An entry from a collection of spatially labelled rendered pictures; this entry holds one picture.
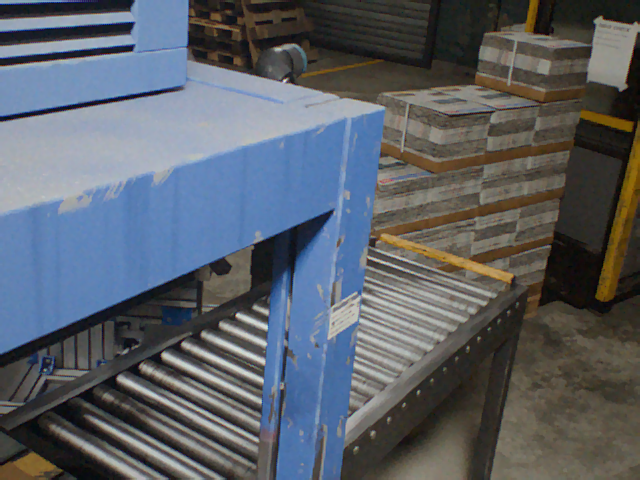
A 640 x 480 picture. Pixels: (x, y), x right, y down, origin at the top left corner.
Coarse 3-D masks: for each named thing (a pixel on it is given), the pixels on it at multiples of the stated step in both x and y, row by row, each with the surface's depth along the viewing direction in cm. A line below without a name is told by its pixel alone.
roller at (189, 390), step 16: (144, 368) 174; (160, 368) 173; (160, 384) 171; (176, 384) 169; (192, 384) 169; (192, 400) 167; (208, 400) 165; (224, 400) 164; (224, 416) 163; (240, 416) 161; (256, 416) 160; (256, 432) 159
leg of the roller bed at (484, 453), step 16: (512, 336) 231; (496, 352) 235; (512, 352) 234; (496, 368) 236; (496, 384) 238; (496, 400) 239; (496, 416) 241; (480, 432) 246; (496, 432) 244; (480, 448) 247; (480, 464) 249
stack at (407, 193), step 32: (384, 160) 324; (512, 160) 341; (384, 192) 298; (416, 192) 310; (448, 192) 322; (480, 192) 335; (512, 192) 348; (384, 224) 304; (448, 224) 329; (480, 224) 342; (512, 224) 357; (256, 256) 314; (416, 256) 322
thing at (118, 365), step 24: (264, 288) 213; (216, 312) 199; (168, 336) 186; (192, 336) 188; (120, 360) 175; (72, 384) 165; (96, 384) 166; (24, 408) 156; (48, 408) 157; (24, 432) 153; (48, 456) 160
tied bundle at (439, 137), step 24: (384, 96) 326; (384, 120) 328; (408, 120) 318; (432, 120) 308; (456, 120) 309; (480, 120) 318; (408, 144) 320; (432, 144) 311; (456, 144) 314; (480, 144) 323
